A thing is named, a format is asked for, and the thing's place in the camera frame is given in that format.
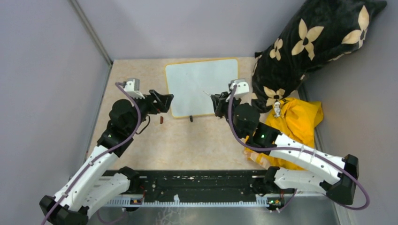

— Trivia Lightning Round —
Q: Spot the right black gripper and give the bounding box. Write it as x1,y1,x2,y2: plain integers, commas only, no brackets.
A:
212,91,244,140

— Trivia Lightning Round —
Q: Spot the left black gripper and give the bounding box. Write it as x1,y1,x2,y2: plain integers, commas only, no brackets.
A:
127,89,173,135

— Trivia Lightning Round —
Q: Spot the yellow framed whiteboard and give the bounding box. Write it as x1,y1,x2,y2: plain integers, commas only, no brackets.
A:
164,58,239,119

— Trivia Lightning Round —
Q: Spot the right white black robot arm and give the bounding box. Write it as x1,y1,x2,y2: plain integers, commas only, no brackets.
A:
210,92,360,205

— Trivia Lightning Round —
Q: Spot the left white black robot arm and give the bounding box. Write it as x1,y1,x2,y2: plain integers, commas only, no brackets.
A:
39,90,174,225

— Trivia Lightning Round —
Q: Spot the yellow cloth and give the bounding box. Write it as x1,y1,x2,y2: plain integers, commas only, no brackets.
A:
244,97,324,170

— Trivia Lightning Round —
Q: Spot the black floral pillow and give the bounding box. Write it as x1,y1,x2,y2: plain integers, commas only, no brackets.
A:
251,0,387,113

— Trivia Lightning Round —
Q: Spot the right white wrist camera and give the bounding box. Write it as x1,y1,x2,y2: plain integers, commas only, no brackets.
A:
225,78,250,102

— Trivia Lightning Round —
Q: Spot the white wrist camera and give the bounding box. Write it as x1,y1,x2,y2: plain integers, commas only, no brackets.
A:
225,78,250,102
123,78,145,99

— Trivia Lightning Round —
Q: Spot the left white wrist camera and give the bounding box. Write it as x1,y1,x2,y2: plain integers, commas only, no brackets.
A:
123,78,145,99

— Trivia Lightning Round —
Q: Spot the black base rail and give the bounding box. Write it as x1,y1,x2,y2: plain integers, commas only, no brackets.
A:
93,169,296,204

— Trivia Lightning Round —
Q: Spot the white toothed cable strip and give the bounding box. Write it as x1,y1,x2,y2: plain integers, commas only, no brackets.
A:
103,195,270,208

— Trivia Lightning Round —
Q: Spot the aluminium corner post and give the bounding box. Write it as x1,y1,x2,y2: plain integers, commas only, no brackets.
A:
67,0,113,67

